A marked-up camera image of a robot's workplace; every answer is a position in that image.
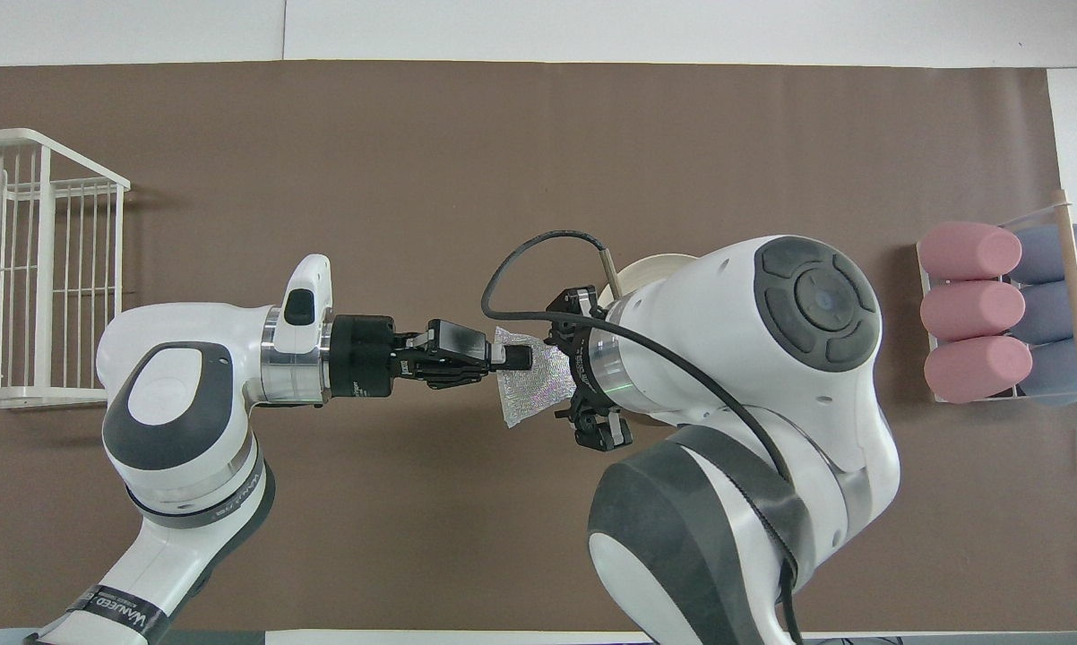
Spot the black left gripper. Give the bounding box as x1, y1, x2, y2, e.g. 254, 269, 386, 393
328, 314, 533, 400

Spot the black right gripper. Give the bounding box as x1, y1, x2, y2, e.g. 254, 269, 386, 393
546, 286, 634, 453

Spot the round cream plate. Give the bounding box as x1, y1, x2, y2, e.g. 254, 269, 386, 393
610, 254, 702, 298

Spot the brown table mat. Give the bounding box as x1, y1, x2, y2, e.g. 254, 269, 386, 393
0, 60, 1077, 633

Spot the pink plastic cup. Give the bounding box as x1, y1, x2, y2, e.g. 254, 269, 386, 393
920, 280, 1027, 342
918, 221, 1023, 282
924, 336, 1034, 404

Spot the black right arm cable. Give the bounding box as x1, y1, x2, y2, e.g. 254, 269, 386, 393
482, 231, 805, 645

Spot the white wire dish rack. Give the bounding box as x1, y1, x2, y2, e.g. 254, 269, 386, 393
0, 128, 133, 410

